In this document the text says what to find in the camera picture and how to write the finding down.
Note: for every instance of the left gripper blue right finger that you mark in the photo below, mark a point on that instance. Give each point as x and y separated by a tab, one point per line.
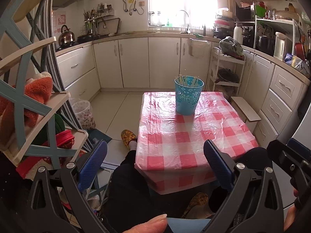
220	163

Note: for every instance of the white metal counter shelf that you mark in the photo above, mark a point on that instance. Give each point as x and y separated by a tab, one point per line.
292	29

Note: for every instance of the black microwave oven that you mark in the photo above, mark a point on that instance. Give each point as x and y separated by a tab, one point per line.
245	14

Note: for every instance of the dark blue box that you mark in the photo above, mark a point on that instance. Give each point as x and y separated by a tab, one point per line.
95	136

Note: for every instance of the floral plastic trash bin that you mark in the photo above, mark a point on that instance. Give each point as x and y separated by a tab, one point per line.
83	111

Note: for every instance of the green vegetable bag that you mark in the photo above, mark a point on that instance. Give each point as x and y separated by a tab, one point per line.
229	46

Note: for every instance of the black wok pan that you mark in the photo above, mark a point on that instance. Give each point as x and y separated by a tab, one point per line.
87	38

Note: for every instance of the steel kettle on stove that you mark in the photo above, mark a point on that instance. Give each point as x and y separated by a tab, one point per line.
66	36

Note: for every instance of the silver electric water boiler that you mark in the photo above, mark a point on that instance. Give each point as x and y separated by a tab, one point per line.
281	42

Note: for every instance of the white blue shelf rack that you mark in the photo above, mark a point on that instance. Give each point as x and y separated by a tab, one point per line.
27	48

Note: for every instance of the white thermos jug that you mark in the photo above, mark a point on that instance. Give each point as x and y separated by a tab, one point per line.
238	33

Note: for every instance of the blue packaged bag on counter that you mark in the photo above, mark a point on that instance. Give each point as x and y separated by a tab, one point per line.
298	64

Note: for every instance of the yellow patterned slipper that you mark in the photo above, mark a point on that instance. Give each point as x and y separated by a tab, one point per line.
127	137

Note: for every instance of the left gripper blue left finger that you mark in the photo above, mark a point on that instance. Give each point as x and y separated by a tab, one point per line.
89	164

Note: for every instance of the orange plush towel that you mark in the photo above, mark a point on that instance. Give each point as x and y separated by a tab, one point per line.
21	105

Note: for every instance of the person's thumb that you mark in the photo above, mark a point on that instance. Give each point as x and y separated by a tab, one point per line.
157	224

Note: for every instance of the chrome kitchen faucet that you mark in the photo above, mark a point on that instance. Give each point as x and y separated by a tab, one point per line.
186	22

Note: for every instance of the white tiered storage cart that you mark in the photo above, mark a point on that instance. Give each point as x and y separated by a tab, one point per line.
225	73

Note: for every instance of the white wooden step stool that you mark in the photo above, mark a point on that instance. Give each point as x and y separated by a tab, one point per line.
245	112

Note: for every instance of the red white checkered tablecloth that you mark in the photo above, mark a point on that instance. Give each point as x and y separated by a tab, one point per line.
170	146

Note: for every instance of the teal perforated plastic basket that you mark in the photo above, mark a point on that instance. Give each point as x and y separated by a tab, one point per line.
188	90

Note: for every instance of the wall utensil rack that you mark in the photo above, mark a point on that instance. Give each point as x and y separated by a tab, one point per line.
93	18

